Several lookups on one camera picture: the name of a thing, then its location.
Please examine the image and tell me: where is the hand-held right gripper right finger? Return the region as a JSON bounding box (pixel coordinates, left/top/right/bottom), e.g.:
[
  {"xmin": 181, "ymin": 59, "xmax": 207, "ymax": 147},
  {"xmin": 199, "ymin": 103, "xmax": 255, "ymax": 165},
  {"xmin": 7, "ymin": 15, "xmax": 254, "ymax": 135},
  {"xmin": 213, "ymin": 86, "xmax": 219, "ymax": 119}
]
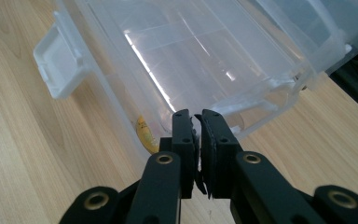
[{"xmin": 194, "ymin": 108, "xmax": 245, "ymax": 201}]

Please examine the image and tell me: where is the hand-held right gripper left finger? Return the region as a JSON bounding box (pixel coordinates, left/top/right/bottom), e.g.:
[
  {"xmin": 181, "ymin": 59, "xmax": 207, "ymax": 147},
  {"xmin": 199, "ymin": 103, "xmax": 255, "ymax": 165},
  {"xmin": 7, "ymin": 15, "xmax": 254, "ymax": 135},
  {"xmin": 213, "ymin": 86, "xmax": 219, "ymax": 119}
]
[{"xmin": 158, "ymin": 108, "xmax": 200, "ymax": 200}]

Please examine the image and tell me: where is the clear plastic storage box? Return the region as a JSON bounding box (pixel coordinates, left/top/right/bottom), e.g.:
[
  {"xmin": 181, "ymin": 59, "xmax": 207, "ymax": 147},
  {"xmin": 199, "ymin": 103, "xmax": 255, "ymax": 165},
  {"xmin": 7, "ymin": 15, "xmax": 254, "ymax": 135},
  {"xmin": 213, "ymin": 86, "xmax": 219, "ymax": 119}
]
[{"xmin": 32, "ymin": 0, "xmax": 358, "ymax": 158}]

